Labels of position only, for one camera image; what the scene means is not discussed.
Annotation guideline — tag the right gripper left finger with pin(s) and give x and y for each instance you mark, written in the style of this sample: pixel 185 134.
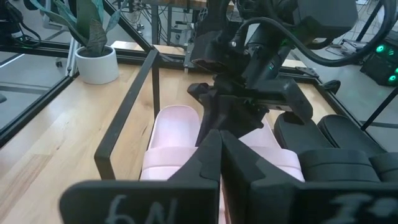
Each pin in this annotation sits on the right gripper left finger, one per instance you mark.
pixel 140 202

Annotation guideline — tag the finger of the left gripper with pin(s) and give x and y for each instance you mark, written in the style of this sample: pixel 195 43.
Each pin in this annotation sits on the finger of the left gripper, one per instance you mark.
pixel 214 118
pixel 248 119

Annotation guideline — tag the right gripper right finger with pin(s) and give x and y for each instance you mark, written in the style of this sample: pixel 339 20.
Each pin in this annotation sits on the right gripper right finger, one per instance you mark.
pixel 280 205

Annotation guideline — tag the black slide sandal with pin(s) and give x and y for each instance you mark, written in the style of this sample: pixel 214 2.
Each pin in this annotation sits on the black slide sandal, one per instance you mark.
pixel 298 133
pixel 348 130

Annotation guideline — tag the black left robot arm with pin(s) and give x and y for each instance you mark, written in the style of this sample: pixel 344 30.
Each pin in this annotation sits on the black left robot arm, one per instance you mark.
pixel 267 46

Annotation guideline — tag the black-framed wooden shelf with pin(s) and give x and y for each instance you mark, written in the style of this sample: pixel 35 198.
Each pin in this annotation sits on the black-framed wooden shelf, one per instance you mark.
pixel 124 109

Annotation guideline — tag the computer tower with green lights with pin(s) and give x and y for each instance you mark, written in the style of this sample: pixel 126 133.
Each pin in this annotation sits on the computer tower with green lights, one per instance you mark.
pixel 381 65

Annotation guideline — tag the snake plant in white pot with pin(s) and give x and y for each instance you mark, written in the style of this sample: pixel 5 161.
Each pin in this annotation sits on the snake plant in white pot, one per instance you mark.
pixel 96 67

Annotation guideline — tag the white metal stand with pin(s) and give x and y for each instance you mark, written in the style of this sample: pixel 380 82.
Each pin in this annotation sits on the white metal stand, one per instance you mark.
pixel 71 59

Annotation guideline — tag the black equipment stack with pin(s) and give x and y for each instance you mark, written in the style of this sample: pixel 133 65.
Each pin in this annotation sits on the black equipment stack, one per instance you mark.
pixel 12 21

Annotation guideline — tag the black rounded mount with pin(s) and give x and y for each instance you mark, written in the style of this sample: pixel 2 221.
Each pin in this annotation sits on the black rounded mount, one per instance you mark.
pixel 331 87

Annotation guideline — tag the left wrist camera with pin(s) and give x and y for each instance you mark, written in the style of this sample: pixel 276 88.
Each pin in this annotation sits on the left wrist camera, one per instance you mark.
pixel 214 51

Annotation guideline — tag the black table frame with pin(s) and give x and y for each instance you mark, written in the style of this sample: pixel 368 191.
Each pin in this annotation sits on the black table frame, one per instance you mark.
pixel 31 107

